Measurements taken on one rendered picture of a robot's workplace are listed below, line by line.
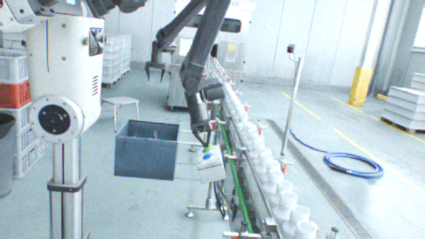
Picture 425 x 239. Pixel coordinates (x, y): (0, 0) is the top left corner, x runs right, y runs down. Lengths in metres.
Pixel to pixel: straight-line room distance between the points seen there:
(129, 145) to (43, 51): 0.77
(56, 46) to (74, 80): 0.10
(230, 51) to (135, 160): 4.33
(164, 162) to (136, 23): 9.96
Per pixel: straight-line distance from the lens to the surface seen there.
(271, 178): 0.84
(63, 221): 1.28
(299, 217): 0.69
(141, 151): 1.64
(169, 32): 1.56
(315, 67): 12.10
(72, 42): 0.99
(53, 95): 1.05
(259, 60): 11.50
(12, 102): 3.21
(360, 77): 9.81
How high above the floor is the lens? 1.49
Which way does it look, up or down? 15 degrees down
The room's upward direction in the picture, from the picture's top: 7 degrees clockwise
